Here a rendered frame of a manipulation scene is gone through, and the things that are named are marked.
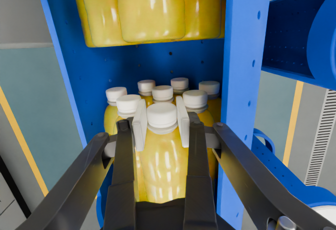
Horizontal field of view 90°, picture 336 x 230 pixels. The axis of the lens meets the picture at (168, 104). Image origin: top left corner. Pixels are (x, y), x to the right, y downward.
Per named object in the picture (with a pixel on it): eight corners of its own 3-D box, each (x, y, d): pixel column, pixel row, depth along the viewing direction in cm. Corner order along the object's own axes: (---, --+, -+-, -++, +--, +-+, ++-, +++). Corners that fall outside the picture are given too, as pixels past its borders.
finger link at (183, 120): (181, 119, 15) (189, 118, 15) (175, 96, 21) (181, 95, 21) (182, 148, 16) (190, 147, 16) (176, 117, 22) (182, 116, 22)
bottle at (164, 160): (193, 200, 31) (193, 110, 24) (186, 242, 25) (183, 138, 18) (157, 192, 33) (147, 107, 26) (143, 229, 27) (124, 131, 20)
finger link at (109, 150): (132, 157, 14) (96, 160, 14) (139, 128, 19) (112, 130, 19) (130, 141, 13) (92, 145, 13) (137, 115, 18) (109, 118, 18)
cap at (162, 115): (180, 115, 23) (180, 104, 22) (173, 130, 20) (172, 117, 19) (153, 114, 24) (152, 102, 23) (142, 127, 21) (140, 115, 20)
